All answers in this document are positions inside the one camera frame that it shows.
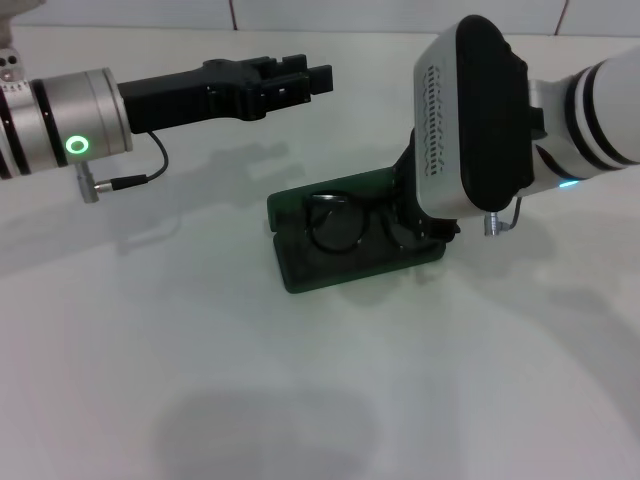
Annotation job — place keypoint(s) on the black glasses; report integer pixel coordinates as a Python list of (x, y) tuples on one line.
[(335, 225)]

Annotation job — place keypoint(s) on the green glasses case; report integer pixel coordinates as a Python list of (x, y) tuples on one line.
[(310, 280)]

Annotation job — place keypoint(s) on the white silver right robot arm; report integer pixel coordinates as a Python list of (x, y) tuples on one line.
[(600, 115)]

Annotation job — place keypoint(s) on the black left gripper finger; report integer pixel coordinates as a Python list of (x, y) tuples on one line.
[(300, 85), (292, 62)]

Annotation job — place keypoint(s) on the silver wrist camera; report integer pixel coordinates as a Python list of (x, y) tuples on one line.
[(6, 30), (450, 125)]

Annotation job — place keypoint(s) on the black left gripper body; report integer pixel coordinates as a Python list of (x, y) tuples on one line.
[(200, 97)]

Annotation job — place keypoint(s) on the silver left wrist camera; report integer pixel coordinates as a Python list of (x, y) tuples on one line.
[(6, 30)]

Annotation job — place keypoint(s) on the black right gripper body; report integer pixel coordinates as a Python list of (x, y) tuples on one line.
[(405, 190)]

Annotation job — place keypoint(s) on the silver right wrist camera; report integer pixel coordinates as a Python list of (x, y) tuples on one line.
[(450, 125)]

